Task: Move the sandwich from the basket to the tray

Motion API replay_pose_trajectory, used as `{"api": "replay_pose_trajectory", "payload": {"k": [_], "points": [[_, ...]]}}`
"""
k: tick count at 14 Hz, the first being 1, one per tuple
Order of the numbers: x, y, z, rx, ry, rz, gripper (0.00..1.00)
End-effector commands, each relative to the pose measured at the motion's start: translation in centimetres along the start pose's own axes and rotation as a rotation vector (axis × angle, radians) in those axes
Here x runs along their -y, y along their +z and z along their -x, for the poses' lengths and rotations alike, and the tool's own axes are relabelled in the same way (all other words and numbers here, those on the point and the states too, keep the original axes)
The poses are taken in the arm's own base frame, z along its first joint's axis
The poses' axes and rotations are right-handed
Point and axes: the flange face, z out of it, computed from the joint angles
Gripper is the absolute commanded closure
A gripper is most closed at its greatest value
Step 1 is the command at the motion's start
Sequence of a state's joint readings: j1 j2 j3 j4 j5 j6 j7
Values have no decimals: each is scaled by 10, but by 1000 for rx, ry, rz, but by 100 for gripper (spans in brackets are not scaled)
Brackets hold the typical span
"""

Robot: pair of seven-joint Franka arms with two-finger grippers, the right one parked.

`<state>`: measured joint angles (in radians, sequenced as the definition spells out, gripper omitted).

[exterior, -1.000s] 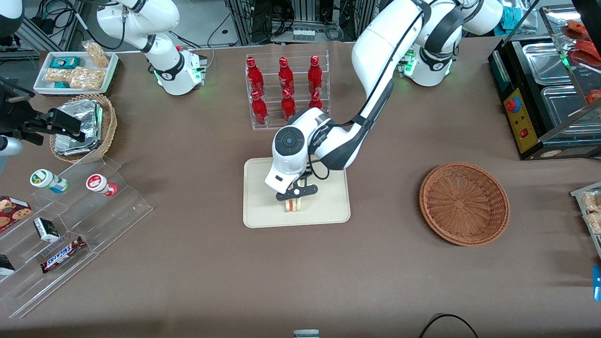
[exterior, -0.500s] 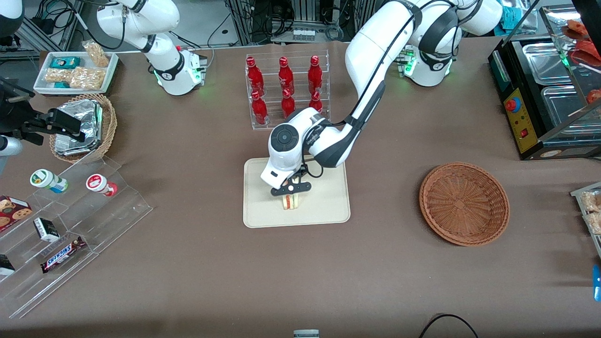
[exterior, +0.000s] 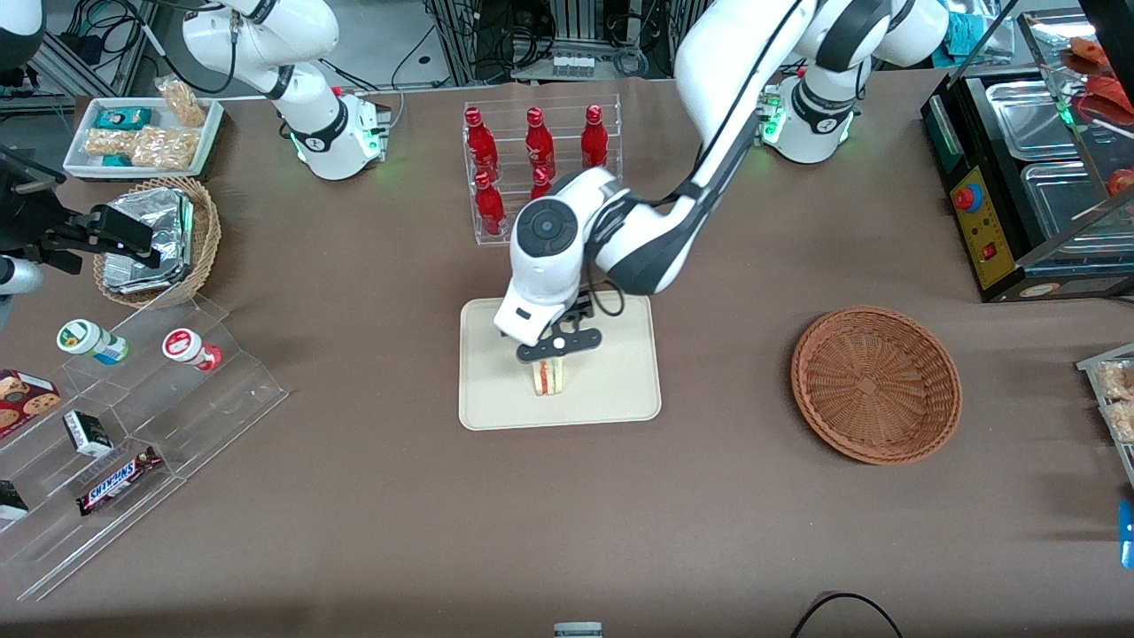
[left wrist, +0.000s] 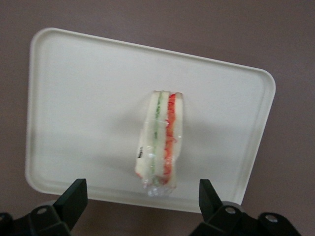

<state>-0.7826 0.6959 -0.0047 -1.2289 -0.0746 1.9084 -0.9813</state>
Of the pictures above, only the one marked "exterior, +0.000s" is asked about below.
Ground large clear peanut snack bag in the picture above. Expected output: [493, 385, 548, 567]
[84, 126, 201, 172]

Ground large teal snack box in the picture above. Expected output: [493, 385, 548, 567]
[95, 106, 153, 131]

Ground black looped floor cable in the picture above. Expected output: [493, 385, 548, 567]
[790, 592, 905, 638]

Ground red fried food piece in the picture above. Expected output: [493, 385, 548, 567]
[1075, 76, 1134, 127]

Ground triangular sandwich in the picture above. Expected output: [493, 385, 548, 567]
[531, 354, 571, 399]

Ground small black white box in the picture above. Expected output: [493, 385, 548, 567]
[63, 410, 114, 458]

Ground green lid yogurt cup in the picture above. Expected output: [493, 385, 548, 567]
[57, 319, 129, 366]

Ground tan deep wicker basket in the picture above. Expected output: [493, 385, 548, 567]
[93, 175, 222, 309]

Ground silver foil wrapped packs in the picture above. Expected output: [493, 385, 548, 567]
[102, 188, 196, 295]

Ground white rectangular snack tray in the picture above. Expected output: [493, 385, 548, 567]
[62, 96, 225, 181]

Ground beige rectangular serving tray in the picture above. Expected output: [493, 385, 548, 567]
[458, 294, 663, 432]

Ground black glass food warmer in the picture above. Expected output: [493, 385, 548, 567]
[921, 9, 1134, 304]

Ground red chocolate cookie box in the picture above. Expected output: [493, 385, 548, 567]
[0, 369, 63, 440]

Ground steel food pan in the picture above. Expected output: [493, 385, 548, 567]
[1023, 161, 1134, 256]
[986, 80, 1080, 162]

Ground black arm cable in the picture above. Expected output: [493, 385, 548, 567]
[585, 0, 818, 318]

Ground red lid yogurt cup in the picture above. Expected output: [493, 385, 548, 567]
[162, 328, 222, 372]

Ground teal crumpled bag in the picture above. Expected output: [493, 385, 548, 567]
[944, 12, 981, 56]

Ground clear acrylic bottle rack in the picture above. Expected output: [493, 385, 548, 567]
[462, 93, 625, 247]

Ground snickers chocolate bar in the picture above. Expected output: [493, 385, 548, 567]
[76, 446, 164, 517]

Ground small clear peanut snack bag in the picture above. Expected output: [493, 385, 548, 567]
[155, 75, 209, 128]

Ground clear tray of snacks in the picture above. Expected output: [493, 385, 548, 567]
[1076, 344, 1134, 488]

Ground clear acrylic stepped display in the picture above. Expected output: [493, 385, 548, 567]
[0, 292, 290, 603]

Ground brown round wicker basket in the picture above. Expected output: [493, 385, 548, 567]
[790, 306, 963, 466]

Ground tan snack pack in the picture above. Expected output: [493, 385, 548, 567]
[1096, 361, 1134, 444]

